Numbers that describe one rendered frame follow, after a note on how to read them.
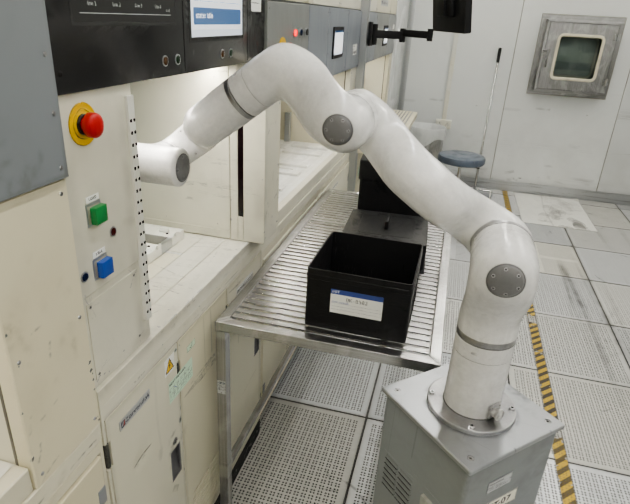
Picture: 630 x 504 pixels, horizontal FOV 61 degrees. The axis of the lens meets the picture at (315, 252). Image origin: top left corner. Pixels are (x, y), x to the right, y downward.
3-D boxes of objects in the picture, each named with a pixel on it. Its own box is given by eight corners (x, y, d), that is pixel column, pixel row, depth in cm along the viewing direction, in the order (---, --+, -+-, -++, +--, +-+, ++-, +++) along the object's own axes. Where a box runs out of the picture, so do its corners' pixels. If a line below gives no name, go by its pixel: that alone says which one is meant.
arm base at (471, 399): (534, 418, 114) (554, 346, 107) (470, 448, 105) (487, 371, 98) (470, 369, 129) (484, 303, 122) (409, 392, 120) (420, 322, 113)
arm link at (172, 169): (139, 137, 120) (115, 146, 112) (193, 143, 117) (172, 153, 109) (143, 173, 123) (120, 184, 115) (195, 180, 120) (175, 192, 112)
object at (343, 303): (303, 324, 144) (306, 267, 137) (328, 280, 169) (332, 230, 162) (405, 344, 138) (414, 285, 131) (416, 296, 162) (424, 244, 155)
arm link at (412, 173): (502, 306, 101) (499, 271, 115) (554, 266, 96) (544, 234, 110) (304, 130, 98) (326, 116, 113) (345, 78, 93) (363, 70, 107)
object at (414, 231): (424, 274, 176) (429, 238, 171) (336, 262, 181) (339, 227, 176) (426, 241, 203) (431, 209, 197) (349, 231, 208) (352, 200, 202)
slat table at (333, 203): (403, 572, 161) (441, 365, 130) (220, 520, 174) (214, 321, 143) (431, 343, 277) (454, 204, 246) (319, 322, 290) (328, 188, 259)
